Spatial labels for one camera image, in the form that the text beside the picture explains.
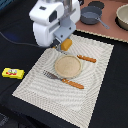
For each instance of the orange bread loaf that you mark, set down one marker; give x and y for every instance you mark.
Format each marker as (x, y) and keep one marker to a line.
(66, 44)

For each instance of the beige bowl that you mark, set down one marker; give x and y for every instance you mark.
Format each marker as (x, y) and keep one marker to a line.
(122, 15)

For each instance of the woven beige placemat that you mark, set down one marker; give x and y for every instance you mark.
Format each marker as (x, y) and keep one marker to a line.
(70, 99)

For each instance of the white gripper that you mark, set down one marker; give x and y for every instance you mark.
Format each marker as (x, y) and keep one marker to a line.
(46, 20)

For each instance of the round wooden plate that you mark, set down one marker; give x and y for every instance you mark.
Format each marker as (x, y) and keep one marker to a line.
(68, 66)

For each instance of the grey frying pan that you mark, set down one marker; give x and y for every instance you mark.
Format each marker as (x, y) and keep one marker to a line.
(91, 15)

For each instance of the orange handled fork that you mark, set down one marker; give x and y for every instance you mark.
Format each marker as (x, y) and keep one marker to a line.
(52, 76)

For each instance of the orange handled knife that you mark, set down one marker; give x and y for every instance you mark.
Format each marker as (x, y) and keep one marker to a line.
(86, 58)

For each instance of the pink stovetop board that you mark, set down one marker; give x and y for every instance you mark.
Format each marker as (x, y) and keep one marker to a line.
(108, 17)

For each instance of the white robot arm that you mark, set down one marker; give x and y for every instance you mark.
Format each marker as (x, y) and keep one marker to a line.
(67, 7)

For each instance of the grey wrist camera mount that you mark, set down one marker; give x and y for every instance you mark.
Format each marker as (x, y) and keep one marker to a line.
(67, 27)

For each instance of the yellow butter box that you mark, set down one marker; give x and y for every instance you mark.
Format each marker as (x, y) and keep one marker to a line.
(13, 73)

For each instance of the black burner plate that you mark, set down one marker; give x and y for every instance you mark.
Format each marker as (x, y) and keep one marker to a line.
(98, 4)

